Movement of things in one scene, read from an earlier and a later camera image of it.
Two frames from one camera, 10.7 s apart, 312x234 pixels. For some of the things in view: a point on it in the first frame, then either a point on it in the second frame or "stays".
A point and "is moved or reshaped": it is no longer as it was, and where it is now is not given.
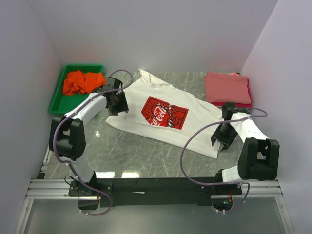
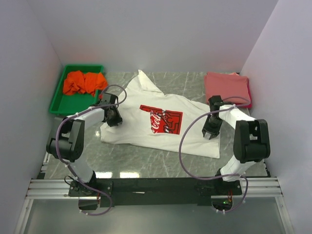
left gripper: (123, 107) -> (117, 120)
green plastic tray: (62, 102) stays
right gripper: (226, 142) -> (214, 132)
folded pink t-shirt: (227, 87) stays
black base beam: (156, 191) stays
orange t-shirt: (77, 82) stays
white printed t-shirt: (164, 111) is moved or reshaped
